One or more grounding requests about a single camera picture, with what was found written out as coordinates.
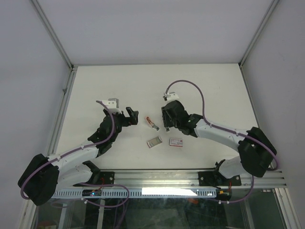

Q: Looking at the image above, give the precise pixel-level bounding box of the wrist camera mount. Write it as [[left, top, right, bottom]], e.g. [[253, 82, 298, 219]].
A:
[[101, 98, 122, 114], [163, 92, 179, 102]]

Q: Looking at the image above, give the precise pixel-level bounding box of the white slotted cable duct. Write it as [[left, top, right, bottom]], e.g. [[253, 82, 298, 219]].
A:
[[52, 187, 216, 199]]

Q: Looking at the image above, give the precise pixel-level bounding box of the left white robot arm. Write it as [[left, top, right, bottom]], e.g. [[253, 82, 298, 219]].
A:
[[18, 107, 139, 206]]

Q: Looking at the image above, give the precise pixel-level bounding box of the right aluminium frame post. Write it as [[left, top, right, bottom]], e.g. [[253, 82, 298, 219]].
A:
[[239, 0, 281, 69]]

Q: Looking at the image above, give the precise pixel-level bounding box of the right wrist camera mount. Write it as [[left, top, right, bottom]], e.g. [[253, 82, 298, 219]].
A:
[[163, 92, 179, 102]]

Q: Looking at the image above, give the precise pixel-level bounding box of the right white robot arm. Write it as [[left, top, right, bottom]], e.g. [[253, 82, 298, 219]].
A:
[[161, 100, 277, 188]]

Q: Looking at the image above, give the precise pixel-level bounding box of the staple box tray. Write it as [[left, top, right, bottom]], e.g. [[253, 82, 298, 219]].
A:
[[147, 136, 163, 148]]

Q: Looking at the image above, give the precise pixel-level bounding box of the pink white mini stapler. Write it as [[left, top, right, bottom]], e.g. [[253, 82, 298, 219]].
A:
[[145, 116, 159, 131]]

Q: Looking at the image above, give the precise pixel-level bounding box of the red white staple box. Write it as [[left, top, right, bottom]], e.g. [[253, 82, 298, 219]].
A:
[[169, 138, 183, 147]]

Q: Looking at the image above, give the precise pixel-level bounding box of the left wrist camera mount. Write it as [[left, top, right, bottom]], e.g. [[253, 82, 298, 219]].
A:
[[101, 98, 122, 114]]

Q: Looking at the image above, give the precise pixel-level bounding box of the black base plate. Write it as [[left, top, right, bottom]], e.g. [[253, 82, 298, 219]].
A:
[[198, 171, 242, 187], [95, 171, 115, 186]]

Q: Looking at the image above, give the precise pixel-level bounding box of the aluminium frame post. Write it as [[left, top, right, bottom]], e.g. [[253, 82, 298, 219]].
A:
[[239, 0, 281, 69], [30, 0, 78, 72]]

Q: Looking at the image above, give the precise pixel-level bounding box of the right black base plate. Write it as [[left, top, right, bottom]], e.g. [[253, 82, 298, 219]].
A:
[[198, 171, 242, 187]]

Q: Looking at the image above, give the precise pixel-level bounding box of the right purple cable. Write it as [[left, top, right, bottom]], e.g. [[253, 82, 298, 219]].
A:
[[164, 80, 279, 170]]

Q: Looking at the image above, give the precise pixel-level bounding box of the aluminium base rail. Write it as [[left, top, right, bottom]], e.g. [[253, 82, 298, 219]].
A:
[[30, 168, 285, 189]]

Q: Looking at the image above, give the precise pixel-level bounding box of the left aluminium frame post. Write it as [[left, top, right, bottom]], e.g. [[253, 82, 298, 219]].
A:
[[30, 0, 78, 72]]

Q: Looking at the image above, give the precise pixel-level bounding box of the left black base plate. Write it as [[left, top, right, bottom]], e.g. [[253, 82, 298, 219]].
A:
[[95, 171, 115, 186]]

